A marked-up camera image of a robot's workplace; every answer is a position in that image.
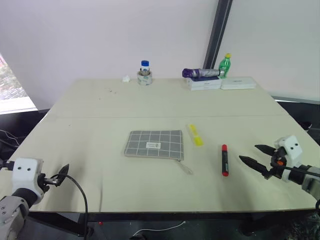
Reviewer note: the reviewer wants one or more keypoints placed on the red and black marker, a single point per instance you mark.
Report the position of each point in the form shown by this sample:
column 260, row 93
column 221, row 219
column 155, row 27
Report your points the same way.
column 225, row 160

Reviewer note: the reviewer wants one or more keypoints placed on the bright window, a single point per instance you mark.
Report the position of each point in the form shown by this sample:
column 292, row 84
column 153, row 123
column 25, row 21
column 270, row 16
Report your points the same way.
column 11, row 92

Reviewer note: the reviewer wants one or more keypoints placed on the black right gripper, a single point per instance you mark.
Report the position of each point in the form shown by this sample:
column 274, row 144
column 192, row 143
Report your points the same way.
column 276, row 165

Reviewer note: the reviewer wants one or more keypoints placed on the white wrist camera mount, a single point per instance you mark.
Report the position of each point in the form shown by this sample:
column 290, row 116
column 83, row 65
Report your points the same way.
column 25, row 175
column 291, row 148

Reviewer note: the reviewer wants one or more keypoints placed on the blue capped small bottle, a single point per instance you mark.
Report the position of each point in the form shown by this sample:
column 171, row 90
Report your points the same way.
column 145, row 66

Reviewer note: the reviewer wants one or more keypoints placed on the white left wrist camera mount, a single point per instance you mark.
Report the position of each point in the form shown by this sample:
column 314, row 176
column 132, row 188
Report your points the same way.
column 25, row 175

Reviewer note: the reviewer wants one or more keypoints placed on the white printed tape roll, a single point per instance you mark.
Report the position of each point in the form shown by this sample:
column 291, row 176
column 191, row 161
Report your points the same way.
column 144, row 79

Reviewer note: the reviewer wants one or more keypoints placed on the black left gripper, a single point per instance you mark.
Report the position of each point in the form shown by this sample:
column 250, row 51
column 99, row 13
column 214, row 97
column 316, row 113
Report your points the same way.
column 45, row 182

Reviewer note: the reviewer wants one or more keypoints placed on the dark window frame post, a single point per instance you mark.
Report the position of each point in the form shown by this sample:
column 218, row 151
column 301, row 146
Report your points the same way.
column 216, row 35

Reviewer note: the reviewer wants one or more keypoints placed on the purple grey folded umbrella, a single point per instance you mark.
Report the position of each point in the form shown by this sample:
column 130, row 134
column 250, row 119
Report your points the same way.
column 200, row 72

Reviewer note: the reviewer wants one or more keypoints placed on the flat white box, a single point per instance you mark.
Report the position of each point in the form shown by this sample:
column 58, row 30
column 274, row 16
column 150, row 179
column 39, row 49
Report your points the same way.
column 237, row 83

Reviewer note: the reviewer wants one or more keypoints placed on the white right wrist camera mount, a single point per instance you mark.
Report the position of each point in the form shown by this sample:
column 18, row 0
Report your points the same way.
column 291, row 148

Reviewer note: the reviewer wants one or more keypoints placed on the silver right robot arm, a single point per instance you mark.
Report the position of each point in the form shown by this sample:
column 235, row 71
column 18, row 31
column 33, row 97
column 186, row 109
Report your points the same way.
column 310, row 178

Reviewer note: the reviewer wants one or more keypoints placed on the yellow highlighter pen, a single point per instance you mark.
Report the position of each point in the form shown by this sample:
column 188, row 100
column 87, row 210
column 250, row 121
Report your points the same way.
column 195, row 135

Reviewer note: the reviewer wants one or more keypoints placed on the grey checked pencil pouch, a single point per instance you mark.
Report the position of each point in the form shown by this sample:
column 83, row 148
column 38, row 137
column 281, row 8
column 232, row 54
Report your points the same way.
column 155, row 145

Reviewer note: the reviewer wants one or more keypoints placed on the white box with blue lid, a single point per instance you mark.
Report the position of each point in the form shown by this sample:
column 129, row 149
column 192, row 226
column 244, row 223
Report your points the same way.
column 203, row 83

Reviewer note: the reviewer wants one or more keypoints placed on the crumpled white paper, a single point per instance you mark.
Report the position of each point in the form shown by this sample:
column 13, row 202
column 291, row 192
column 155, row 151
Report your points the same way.
column 126, row 79

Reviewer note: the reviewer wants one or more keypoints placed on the green plastic bottle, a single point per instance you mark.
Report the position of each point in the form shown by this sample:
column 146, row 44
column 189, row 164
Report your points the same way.
column 225, row 66

